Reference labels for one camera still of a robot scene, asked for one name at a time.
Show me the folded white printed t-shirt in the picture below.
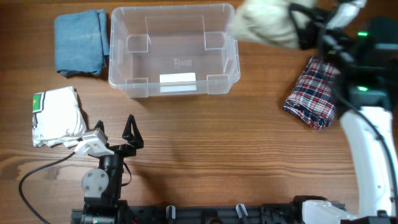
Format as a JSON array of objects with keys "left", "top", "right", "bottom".
[{"left": 32, "top": 86, "right": 86, "bottom": 148}]

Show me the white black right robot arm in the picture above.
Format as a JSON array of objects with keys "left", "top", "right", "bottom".
[{"left": 288, "top": 1, "right": 397, "bottom": 223}]

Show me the black left camera cable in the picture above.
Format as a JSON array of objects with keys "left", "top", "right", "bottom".
[{"left": 18, "top": 151, "right": 76, "bottom": 224}]

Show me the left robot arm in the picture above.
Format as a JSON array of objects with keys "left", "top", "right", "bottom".
[{"left": 72, "top": 114, "right": 144, "bottom": 224}]

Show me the folded blue denim cloth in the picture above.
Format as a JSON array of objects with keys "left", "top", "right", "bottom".
[{"left": 54, "top": 9, "right": 109, "bottom": 77}]

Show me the white label on bin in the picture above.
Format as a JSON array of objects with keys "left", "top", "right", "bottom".
[{"left": 159, "top": 73, "right": 197, "bottom": 93}]

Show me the cream cloth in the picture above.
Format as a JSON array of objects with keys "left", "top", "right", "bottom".
[{"left": 229, "top": 0, "right": 317, "bottom": 49}]

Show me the red navy plaid cloth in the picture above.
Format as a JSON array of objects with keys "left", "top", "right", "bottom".
[{"left": 283, "top": 57, "right": 340, "bottom": 130}]

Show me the clear plastic storage bin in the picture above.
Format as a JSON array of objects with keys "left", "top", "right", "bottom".
[{"left": 108, "top": 3, "right": 241, "bottom": 98}]

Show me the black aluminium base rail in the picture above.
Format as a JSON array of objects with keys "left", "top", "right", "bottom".
[{"left": 70, "top": 203, "right": 346, "bottom": 224}]

